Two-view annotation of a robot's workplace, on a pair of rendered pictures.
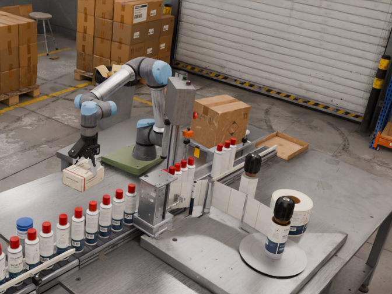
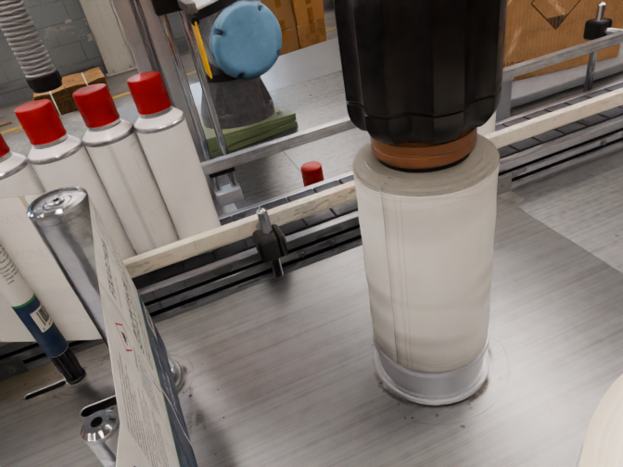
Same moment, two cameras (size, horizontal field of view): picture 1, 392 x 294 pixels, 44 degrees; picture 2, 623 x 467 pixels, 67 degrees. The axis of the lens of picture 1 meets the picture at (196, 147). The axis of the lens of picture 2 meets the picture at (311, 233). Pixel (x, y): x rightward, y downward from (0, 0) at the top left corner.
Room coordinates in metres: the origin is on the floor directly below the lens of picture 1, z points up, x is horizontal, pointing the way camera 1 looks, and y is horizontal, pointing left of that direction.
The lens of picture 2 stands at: (1.94, -0.40, 1.20)
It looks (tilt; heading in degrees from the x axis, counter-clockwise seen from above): 35 degrees down; 40
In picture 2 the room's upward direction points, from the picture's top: 12 degrees counter-clockwise
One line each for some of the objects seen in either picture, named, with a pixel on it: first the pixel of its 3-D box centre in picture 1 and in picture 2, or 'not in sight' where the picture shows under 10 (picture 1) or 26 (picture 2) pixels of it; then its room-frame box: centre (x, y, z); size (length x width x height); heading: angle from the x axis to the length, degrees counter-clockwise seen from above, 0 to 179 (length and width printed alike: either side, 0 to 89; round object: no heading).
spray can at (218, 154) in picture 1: (217, 160); not in sight; (2.45, -0.13, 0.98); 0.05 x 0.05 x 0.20
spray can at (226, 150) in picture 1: (224, 157); not in sight; (2.50, -0.17, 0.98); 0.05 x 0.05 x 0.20
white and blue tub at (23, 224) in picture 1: (24, 227); not in sight; (1.75, 0.70, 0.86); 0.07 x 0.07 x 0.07
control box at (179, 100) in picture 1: (179, 101); not in sight; (2.24, 0.11, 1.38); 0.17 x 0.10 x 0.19; 20
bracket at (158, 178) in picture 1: (158, 178); not in sight; (1.88, 0.14, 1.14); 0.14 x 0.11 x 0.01; 145
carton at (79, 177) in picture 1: (83, 175); not in sight; (2.06, 0.53, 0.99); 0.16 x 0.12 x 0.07; 154
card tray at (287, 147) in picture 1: (282, 144); not in sight; (3.09, -0.59, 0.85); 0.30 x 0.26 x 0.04; 145
